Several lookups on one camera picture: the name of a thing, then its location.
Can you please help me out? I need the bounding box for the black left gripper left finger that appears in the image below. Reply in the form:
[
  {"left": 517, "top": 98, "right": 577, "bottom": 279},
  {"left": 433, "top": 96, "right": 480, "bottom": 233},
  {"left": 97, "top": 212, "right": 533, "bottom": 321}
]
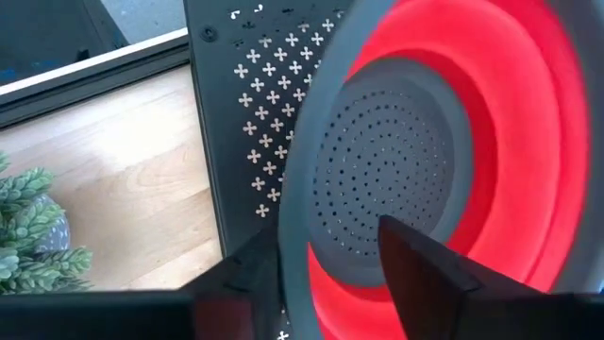
[{"left": 0, "top": 226, "right": 289, "bottom": 340}]

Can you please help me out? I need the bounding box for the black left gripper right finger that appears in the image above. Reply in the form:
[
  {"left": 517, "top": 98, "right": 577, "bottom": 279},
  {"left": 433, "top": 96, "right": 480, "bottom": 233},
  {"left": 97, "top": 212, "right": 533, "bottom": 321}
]
[{"left": 377, "top": 215, "right": 604, "bottom": 340}]

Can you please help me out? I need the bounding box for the red collapsible colander bowl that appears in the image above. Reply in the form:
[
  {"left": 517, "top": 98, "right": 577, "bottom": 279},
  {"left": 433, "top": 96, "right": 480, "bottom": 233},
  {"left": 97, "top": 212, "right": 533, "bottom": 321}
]
[{"left": 277, "top": 0, "right": 604, "bottom": 340}]

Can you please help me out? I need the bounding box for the green grape bunch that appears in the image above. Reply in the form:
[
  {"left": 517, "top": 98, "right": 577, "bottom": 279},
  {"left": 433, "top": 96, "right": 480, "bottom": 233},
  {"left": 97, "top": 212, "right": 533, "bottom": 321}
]
[{"left": 0, "top": 150, "right": 94, "bottom": 295}]

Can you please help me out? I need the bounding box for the black perforated metal shelf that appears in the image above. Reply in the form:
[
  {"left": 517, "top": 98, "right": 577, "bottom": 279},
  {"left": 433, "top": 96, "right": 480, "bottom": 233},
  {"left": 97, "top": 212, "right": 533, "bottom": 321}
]
[{"left": 182, "top": 0, "right": 360, "bottom": 340}]

